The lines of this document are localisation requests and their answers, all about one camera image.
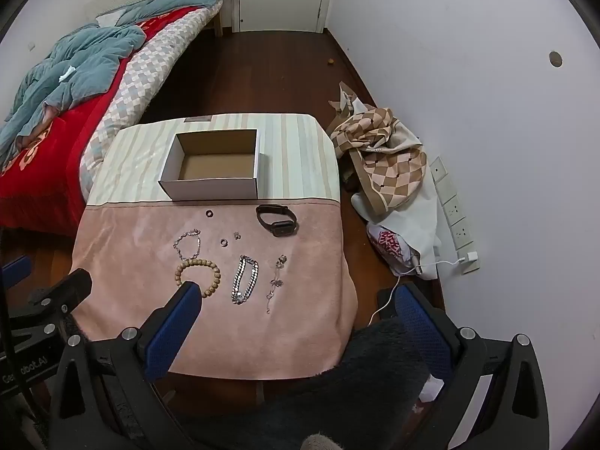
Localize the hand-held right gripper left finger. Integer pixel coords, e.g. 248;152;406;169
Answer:
49;281;203;450

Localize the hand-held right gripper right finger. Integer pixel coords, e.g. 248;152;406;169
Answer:
394;282;550;450

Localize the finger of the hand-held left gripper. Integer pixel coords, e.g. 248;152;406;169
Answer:
0;255;33;289
0;268;93;352

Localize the wooden bead bracelet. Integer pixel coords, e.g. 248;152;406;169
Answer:
174;258;221;298

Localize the thin silver bracelet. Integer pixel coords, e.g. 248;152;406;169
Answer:
172;228;202;261

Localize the thick silver chain bracelet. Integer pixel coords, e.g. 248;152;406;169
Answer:
231;255;260;305

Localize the silver pendant necklace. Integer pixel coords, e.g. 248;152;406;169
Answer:
265;254;288;315

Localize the white cardboard box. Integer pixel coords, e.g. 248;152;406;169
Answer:
158;128;262;201

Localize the black smart band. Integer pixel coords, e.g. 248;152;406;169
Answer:
255;204;299;237

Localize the white paper scrap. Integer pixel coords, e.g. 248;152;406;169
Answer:
417;375;444;404

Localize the white bag with red print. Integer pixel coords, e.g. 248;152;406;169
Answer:
366;222;423;276

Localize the white cloth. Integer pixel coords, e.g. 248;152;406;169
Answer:
351;124;444;270

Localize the pink and striped tablecloth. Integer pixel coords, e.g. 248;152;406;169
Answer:
70;112;359;380

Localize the bed with red blanket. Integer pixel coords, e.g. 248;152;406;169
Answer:
0;7;155;237

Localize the beige checkered cloth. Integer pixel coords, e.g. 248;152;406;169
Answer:
328;81;428;212

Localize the blue quilt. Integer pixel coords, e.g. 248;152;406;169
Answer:
0;0;223;160

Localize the checkered mattress pad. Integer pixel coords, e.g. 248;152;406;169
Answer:
79;7;223;198

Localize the white cable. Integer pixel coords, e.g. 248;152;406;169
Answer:
368;258;465;326

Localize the white wall socket strip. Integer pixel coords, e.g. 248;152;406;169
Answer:
430;156;481;275

